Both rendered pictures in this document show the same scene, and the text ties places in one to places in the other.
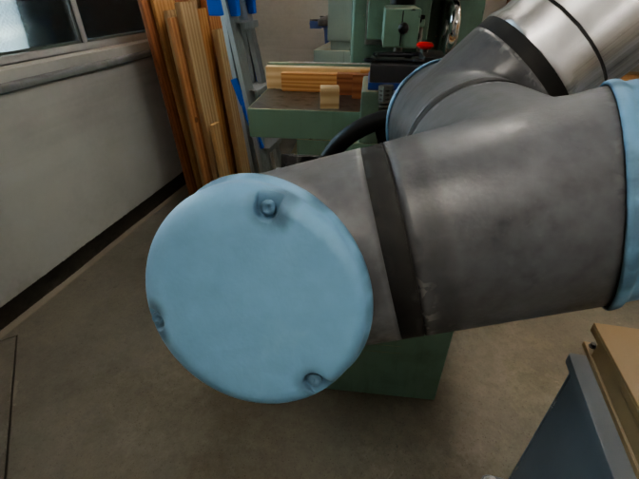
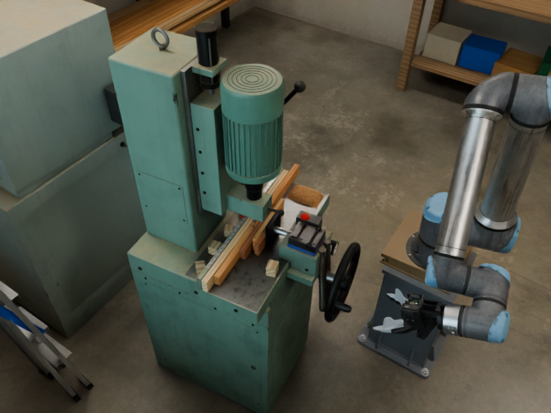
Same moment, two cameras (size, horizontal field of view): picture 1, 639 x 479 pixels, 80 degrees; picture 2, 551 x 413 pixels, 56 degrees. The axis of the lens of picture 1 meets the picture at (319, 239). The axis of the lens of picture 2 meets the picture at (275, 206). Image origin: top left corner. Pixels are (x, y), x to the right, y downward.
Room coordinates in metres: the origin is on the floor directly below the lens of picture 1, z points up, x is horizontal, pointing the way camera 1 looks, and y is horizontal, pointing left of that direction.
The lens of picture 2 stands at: (0.46, 0.99, 2.23)
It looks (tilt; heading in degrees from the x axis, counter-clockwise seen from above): 44 degrees down; 288
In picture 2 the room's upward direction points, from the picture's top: 1 degrees clockwise
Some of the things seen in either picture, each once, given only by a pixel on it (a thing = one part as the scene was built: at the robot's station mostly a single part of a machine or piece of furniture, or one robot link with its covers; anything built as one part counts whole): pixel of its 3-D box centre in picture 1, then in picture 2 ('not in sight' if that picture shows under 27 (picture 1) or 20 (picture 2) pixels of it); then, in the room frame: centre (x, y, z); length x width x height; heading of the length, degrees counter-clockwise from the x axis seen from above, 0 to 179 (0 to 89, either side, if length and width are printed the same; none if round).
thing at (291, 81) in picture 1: (416, 85); (261, 218); (0.91, -0.22, 0.92); 0.62 x 0.02 x 0.04; 83
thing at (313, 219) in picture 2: (406, 67); (307, 232); (0.72, -0.15, 0.99); 0.13 x 0.11 x 0.06; 83
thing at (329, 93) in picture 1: (329, 96); (272, 268); (0.80, -0.02, 0.92); 0.04 x 0.03 x 0.04; 90
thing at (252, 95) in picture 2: not in sight; (252, 125); (0.92, -0.17, 1.35); 0.18 x 0.18 x 0.31
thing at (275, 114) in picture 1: (394, 120); (282, 247); (0.81, -0.16, 0.87); 0.61 x 0.30 x 0.06; 83
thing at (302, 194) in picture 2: not in sight; (306, 193); (0.80, -0.41, 0.91); 0.12 x 0.09 x 0.03; 173
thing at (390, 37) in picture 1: (399, 29); (249, 203); (0.94, -0.17, 1.03); 0.14 x 0.07 x 0.09; 173
